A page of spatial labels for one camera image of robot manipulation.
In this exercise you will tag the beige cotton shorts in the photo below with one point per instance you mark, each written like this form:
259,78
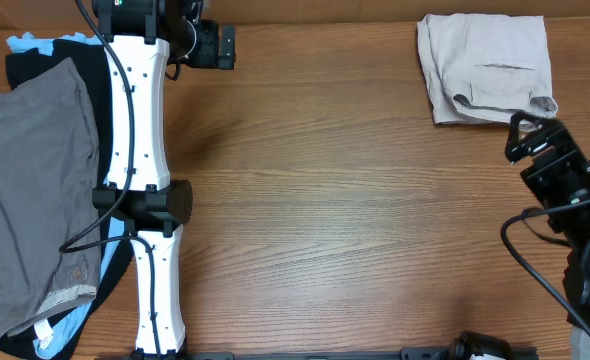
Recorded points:
484,68

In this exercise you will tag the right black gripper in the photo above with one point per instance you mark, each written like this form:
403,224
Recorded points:
565,155

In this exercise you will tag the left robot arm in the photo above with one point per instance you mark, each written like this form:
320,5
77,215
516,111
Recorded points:
141,39

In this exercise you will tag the grey garment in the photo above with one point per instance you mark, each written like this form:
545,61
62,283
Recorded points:
49,155

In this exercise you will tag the black garment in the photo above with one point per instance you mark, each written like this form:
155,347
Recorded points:
95,100

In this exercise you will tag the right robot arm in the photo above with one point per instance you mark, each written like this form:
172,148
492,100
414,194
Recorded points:
575,295

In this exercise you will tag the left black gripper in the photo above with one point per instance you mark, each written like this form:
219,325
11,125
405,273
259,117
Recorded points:
208,58

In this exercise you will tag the light blue garment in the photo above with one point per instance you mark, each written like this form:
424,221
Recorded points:
55,42

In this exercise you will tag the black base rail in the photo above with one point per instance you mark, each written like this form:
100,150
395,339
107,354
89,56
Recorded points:
407,353

